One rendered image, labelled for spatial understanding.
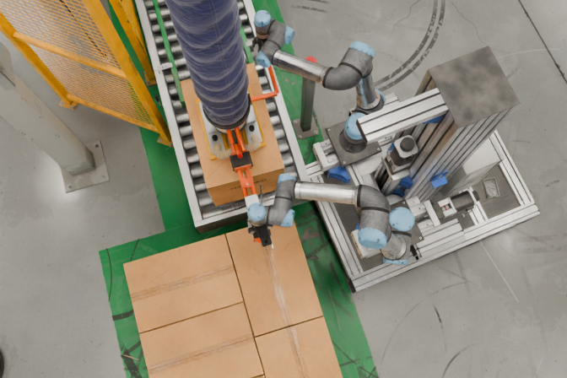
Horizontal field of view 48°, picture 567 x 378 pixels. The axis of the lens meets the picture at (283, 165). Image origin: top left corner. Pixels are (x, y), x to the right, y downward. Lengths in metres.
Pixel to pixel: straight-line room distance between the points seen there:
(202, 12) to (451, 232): 1.85
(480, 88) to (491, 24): 2.57
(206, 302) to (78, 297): 1.04
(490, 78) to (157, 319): 2.21
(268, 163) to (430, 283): 1.56
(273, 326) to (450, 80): 1.81
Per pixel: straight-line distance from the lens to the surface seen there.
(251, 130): 3.21
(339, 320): 4.17
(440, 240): 3.35
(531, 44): 4.98
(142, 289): 3.72
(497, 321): 4.36
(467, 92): 2.39
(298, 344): 3.61
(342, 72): 2.75
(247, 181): 3.03
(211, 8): 2.04
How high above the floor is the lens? 4.16
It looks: 74 degrees down
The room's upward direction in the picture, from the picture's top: 1 degrees counter-clockwise
